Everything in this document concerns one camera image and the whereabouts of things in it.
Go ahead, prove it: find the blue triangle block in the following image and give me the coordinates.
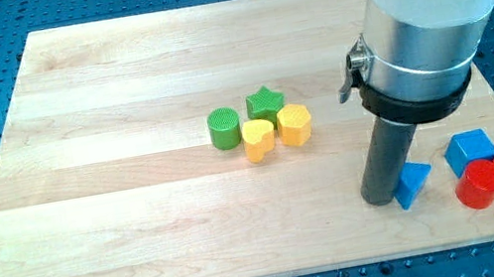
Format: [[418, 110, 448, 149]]
[[394, 162, 432, 210]]

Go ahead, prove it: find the yellow heart block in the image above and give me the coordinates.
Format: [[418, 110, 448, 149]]
[[241, 119, 276, 163]]

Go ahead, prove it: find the green cylinder block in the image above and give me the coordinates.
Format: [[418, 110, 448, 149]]
[[206, 106, 242, 151]]

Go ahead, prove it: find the green star block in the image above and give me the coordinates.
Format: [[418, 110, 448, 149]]
[[245, 86, 285, 128]]

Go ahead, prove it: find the yellow hexagon block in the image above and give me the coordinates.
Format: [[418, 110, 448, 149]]
[[277, 103, 312, 147]]

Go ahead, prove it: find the wooden board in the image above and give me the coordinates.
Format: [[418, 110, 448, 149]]
[[0, 0, 494, 277]]

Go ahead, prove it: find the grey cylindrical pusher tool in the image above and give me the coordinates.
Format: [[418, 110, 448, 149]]
[[360, 117, 417, 207]]

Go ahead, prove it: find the blue cube block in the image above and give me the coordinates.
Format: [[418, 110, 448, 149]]
[[444, 128, 494, 178]]

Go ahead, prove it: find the red cylinder block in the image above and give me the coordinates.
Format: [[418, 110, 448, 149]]
[[455, 159, 494, 209]]

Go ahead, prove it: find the black clamp ring with lever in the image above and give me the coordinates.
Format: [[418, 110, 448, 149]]
[[328, 19, 480, 138]]

